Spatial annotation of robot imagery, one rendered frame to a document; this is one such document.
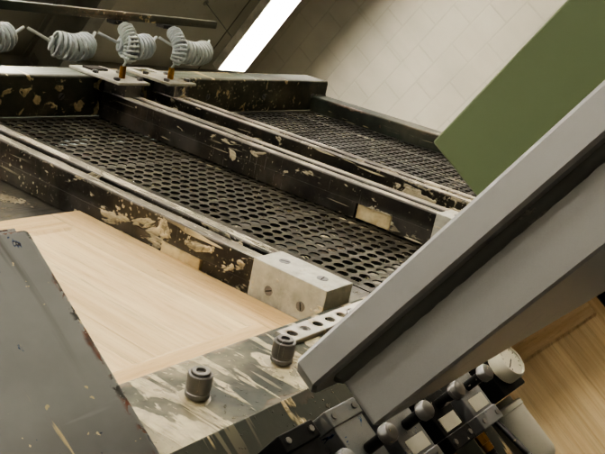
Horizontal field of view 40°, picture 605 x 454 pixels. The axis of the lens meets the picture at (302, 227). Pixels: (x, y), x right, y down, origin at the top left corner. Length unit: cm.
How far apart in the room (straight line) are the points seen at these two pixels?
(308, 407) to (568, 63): 54
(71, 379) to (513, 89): 27
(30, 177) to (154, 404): 75
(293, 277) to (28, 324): 66
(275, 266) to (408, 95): 563
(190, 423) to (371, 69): 619
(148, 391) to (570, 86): 54
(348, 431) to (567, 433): 104
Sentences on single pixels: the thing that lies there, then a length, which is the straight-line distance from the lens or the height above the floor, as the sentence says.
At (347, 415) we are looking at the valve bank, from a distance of 72.
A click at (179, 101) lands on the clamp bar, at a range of 218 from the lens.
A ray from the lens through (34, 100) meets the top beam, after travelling 206.
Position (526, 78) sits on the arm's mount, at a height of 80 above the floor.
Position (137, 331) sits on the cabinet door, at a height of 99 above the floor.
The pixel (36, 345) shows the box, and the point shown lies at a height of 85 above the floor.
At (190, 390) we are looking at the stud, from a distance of 80.
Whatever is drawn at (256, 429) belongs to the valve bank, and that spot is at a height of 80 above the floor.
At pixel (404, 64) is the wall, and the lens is 673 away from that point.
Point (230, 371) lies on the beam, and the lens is 87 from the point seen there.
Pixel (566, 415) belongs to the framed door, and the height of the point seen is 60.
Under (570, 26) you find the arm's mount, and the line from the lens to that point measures 39.
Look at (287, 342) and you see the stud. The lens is 89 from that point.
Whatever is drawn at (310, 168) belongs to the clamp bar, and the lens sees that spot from 172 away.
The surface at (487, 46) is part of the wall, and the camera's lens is 645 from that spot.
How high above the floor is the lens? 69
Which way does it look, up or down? 17 degrees up
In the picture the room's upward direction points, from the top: 36 degrees counter-clockwise
